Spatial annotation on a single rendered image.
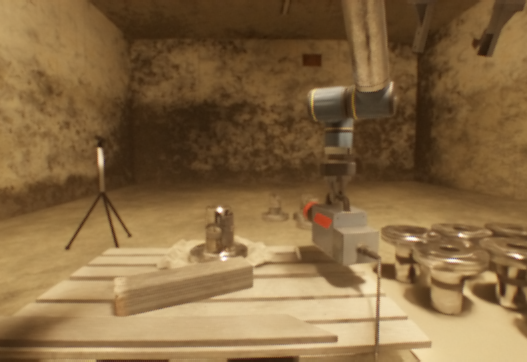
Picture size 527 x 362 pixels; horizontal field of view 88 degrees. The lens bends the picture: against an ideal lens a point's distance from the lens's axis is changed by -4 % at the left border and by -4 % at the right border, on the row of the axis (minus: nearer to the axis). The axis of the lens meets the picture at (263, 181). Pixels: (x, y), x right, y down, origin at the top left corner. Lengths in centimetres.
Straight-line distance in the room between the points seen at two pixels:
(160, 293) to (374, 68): 92
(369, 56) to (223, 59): 560
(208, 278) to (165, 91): 564
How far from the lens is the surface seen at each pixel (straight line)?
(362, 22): 85
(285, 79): 629
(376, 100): 94
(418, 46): 65
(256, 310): 97
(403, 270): 155
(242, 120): 610
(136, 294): 99
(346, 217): 110
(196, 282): 101
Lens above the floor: 63
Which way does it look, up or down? 6 degrees down
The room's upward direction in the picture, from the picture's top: straight up
